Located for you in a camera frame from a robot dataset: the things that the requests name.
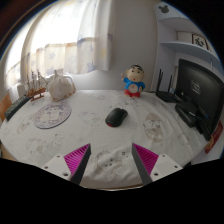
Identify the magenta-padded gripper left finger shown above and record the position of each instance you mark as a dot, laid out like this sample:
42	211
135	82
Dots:
76	159

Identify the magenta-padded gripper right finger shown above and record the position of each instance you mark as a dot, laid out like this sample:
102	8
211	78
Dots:
146	159

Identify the black computer mouse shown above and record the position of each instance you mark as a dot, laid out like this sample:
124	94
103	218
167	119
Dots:
116	117

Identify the round purple printed mouse pad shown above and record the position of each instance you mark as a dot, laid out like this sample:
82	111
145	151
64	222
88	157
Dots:
52	115

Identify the white printed tablecloth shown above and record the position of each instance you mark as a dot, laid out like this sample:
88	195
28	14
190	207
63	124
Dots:
110	146

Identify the black device under monitor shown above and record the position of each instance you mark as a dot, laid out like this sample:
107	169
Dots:
187	113

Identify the black router with antennas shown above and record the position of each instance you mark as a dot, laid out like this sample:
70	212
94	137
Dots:
166	96

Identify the red flat packet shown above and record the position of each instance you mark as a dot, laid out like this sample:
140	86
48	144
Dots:
213	138

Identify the large white conch shell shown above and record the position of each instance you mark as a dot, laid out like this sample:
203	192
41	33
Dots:
61	88

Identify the cartoon boy figurine clock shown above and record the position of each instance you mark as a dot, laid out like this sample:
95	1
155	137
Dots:
134	84

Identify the black keyboard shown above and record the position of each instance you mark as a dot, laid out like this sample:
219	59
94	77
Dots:
16	107

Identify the wooden model sailing ship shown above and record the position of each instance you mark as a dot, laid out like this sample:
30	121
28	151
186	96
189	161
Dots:
36	89

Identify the orange wooden chair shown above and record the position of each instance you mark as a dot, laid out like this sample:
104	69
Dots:
4	106

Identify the black monitor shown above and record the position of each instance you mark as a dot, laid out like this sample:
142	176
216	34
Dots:
200	86

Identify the sheer star-print curtain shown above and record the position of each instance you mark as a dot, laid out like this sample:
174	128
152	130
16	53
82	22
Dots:
66	36

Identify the white wall shelf unit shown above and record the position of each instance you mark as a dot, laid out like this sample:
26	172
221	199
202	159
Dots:
173	33

